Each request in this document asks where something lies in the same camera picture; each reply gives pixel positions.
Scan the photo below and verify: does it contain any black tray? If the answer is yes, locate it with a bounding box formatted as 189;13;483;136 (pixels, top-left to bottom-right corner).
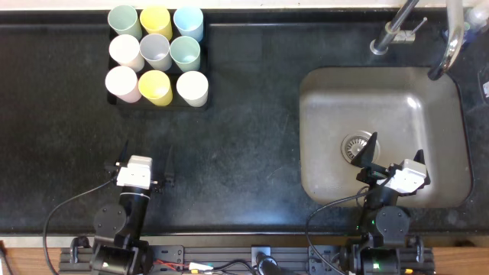
105;7;211;112

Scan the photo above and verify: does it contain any steel sink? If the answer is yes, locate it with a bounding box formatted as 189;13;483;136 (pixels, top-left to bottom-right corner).
299;66;473;209

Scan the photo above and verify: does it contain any mounting rail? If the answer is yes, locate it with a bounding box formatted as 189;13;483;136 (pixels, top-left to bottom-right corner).
59;236;436;275

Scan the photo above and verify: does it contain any steel tap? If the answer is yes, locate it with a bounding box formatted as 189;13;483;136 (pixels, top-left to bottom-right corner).
369;0;467;82

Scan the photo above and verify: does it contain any yellow cup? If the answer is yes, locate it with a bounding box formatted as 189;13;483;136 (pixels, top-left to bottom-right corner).
138;69;173;107
139;5;173;41

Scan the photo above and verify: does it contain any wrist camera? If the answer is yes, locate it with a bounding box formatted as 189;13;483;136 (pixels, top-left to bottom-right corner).
116;155;154;191
384;158;428;196

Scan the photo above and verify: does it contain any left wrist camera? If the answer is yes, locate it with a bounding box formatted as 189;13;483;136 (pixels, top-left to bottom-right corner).
116;155;154;191

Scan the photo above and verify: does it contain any grey cup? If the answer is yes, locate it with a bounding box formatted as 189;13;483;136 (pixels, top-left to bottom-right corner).
138;33;173;73

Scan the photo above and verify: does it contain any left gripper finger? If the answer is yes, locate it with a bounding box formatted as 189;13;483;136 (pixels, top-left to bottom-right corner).
116;139;130;167
164;144;176;188

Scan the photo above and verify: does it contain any blue cup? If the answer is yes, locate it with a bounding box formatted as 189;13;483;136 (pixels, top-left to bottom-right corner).
173;6;205;43

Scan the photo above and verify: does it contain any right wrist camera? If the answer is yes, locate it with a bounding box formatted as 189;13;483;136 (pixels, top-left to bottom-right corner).
384;158;428;196

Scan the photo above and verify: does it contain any black cable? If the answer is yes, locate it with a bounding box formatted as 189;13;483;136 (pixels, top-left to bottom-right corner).
304;175;393;275
41;176;119;275

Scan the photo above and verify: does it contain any white cup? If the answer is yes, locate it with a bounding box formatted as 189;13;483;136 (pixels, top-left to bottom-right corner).
175;70;210;108
108;34;145;73

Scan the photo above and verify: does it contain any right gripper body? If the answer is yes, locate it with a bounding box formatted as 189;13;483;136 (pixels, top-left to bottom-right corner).
355;163;391;188

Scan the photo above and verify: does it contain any blue soap bottle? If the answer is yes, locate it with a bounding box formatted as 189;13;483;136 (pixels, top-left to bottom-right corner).
442;2;489;44

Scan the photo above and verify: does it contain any green cup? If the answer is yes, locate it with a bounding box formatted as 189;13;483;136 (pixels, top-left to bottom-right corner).
169;35;202;73
107;4;143;40

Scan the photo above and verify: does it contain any pink cup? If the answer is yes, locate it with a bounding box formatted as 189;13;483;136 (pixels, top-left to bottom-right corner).
104;65;142;104

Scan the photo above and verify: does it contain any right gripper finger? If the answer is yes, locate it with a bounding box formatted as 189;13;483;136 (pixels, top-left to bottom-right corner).
350;131;379;169
413;148;432;185

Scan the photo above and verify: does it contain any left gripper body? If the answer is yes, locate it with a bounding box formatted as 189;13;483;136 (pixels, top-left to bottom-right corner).
103;162;171;194

